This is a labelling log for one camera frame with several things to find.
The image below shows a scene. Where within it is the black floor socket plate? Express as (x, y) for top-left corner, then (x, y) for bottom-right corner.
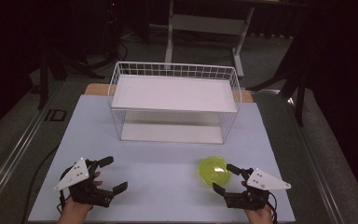
(44, 108), (67, 122)

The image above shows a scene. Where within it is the person's left hand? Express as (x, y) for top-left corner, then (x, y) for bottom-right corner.
(57, 171), (104, 224)

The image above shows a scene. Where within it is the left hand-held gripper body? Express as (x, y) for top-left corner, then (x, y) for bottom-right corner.
(53, 157), (115, 208)

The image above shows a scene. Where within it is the person's right hand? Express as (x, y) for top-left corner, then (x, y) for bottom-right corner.
(241, 180), (275, 224)

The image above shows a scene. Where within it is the black floor cable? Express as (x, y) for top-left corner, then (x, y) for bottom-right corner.
(20, 144), (61, 224)

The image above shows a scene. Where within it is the bundle of black cables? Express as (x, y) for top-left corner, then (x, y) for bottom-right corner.
(58, 40), (129, 80)

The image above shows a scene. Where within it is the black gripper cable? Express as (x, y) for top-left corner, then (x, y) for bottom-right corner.
(57, 189), (68, 217)
(268, 191), (280, 224)

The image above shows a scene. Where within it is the white wire shelf rack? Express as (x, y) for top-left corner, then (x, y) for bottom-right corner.
(107, 61), (243, 146)

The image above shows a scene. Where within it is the black metal stand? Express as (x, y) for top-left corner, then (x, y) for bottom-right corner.
(36, 46), (63, 110)
(245, 59), (310, 127)

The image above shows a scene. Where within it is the white metal desk frame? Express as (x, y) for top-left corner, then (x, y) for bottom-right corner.
(163, 0), (256, 79)

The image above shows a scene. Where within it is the green plastic bowl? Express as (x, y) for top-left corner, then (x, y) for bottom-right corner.
(197, 155), (233, 189)

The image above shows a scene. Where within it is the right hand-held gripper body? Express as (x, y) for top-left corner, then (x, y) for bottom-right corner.
(223, 167), (293, 212)

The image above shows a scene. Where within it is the metal floor rail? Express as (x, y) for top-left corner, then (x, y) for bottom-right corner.
(0, 81), (63, 216)
(286, 95), (347, 224)

